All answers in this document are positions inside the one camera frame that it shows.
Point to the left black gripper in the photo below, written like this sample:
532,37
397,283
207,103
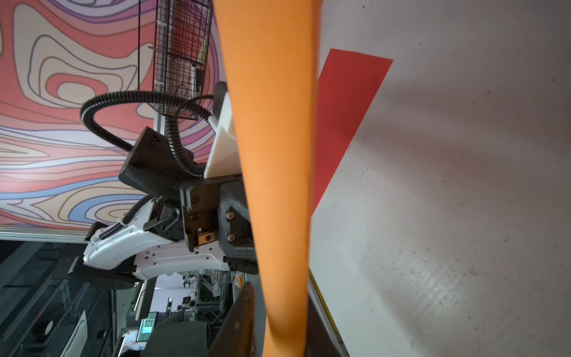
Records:
215,213

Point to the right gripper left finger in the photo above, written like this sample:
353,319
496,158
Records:
236,337

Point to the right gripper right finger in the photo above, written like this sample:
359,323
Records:
318,341

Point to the orange paper sheet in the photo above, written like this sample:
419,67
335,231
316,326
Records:
270,53

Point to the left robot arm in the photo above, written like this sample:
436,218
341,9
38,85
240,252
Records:
149,240

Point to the left red paper sheet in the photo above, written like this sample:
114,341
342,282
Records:
347,85

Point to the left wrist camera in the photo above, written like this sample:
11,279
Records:
224,157

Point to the left wall wire basket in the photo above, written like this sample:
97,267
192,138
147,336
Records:
181,46

